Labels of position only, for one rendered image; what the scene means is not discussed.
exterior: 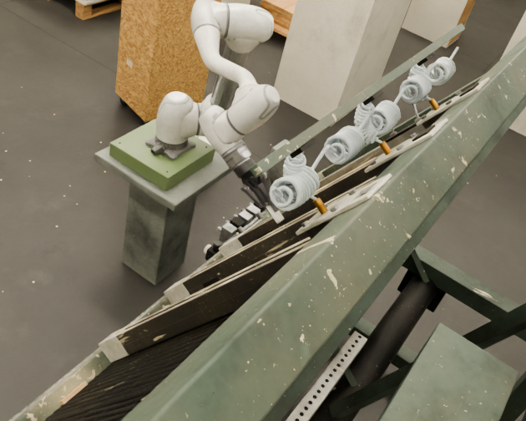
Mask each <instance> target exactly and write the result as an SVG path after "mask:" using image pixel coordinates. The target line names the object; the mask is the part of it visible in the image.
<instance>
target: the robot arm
mask: <svg viewBox="0 0 526 421"><path fill-rule="evenodd" d="M190 23H191V30H192V33H193V35H194V39H195V42H196V44H197V47H198V49H199V51H200V56H201V57H202V60H203V62H204V63H205V65H206V67H207V68H208V69H209V70H211V71H212V72H214V73H216V74H217V77H216V81H215V86H214V88H213V92H212V94H209V95H208V96H207V97H206V98H205V100H204V101H203V102H202V103H196V102H193V100H192V98H191V97H190V96H189V95H187V94H184V93H182V92H171V93H169V94H167V95H165V97H164V98H163V100H162V102H161V103H160V106H159V109H158V113H157V119H156V134H155V137H153V138H151V139H147V140H146V141H145V144H146V145H148V146H150V147H152V148H153V149H152V150H151V153H152V154H153V155H156V154H158V153H162V154H164V155H166V156H167V157H168V158H169V159H170V160H176V158H177V157H178V156H180V155H182V154H183V153H185V152H186V151H188V150H190V149H193V148H195V147H196V143H195V142H193V141H191V140H189V139H188V138H189V137H192V136H195V135H197V136H204V137H206V139H207V140H208V141H209V142H210V144H211V146H212V147H213V148H214V149H215V150H216V151H217V152H218V153H219V154H220V155H221V157H222V159H223V160H224V161H225V163H226V164H227V165H228V167H229V168H230V169H232V168H233V167H234V172H235V173H236V175H237V176H238V178H241V180H242V183H243V187H241V188H240V189H241V190H242V191H244V192H245V193H246V194H247V195H248V196H249V197H250V198H251V199H252V200H253V201H254V202H255V203H256V204H257V205H258V206H259V207H260V208H261V207H264V208H266V210H267V211H268V213H269V214H270V215H271V216H272V217H273V218H274V220H275V221H276V223H277V224H278V223H280V222H281V221H283V220H284V217H283V216H282V214H281V213H280V212H279V208H277V207H276V206H275V205H274V203H273V202H272V201H271V198H270V189H271V182H270V180H269V176H268V172H265V173H264V174H262V175H260V176H259V177H257V178H255V176H254V175H253V173H252V172H251V170H250V167H252V166H253V165H255V161H254V160H253V159H252V158H250V157H249V156H251V152H250V151H249V150H248V148H247V147H246V145H245V143H244V142H243V140H242V139H243V138H244V136H246V135H247V134H248V133H250V132H251V131H253V130H255V129H257V128H259V127H260V126H261V125H263V124H264V123H265V122H266V121H267V120H268V119H269V118H270V117H271V116H272V115H273V114H274V113H275V112H276V111H277V109H278V107H279V105H280V95H279V94H278V92H277V90H276V89H275V88H274V87H272V86H270V85H269V84H261V85H259V84H258V83H257V82H256V81H255V78H254V77H253V75H252V74H251V73H250V72H249V71H248V70H246V69H245V68H244V67H245V63H246V60H247V58H248V55H249V52H250V51H252V50H253V49H254V48H255V47H256V46H257V45H258V44H259V43H264V42H265V41H267V40H268V39H270V37H271V36H272V34H273V30H274V19H273V17H272V15H271V14H270V13H269V12H267V11H266V10H265V9H263V8H259V7H257V6H253V5H248V4H241V3H219V2H216V1H215V0H196V1H195V3H194V6H193V8H192V13H191V16H190ZM220 38H224V39H225V42H226V45H225V51H224V53H223V57H221V56H220V53H219V47H220ZM238 85H239V86H240V87H239V88H237V87H238Z"/></svg>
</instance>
